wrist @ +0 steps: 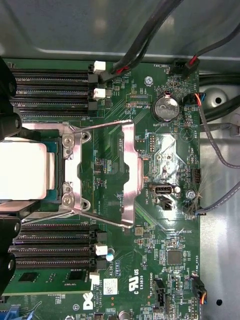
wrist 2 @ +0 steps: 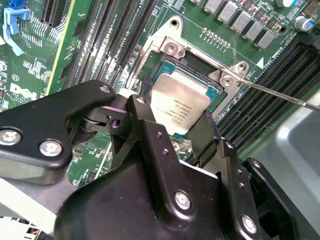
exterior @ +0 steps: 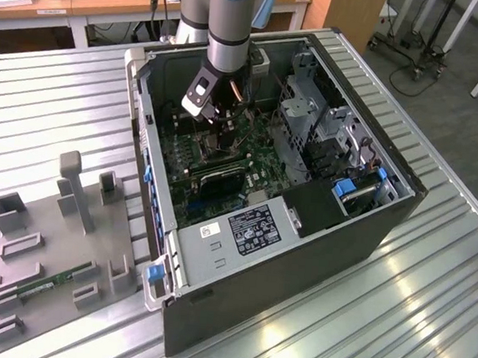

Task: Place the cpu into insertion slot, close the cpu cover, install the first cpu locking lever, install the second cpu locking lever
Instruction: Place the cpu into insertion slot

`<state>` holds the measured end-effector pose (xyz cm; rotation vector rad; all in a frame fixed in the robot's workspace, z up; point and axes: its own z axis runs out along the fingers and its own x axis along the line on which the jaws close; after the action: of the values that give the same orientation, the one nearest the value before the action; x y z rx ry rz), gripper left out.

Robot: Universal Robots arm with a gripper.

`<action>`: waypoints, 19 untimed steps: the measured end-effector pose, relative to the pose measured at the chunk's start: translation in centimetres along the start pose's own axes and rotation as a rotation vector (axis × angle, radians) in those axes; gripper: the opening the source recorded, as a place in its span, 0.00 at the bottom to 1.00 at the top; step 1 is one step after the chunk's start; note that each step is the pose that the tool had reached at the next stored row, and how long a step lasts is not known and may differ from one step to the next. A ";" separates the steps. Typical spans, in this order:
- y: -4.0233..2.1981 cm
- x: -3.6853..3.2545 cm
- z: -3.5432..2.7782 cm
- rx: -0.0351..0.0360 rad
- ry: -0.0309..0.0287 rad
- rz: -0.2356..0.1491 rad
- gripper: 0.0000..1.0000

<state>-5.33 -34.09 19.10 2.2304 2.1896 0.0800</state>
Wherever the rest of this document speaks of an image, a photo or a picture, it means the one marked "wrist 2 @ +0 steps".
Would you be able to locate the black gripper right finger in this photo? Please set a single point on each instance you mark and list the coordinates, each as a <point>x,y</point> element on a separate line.
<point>232,175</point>

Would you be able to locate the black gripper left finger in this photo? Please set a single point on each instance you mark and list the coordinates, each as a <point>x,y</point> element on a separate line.
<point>37,130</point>

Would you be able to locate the silver CPU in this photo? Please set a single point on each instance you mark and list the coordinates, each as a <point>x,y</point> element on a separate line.
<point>180,100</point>

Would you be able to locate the metal socket cover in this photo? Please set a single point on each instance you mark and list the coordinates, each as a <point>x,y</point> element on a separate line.
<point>181,146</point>

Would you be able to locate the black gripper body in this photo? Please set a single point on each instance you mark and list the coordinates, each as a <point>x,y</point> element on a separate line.
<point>112,212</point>

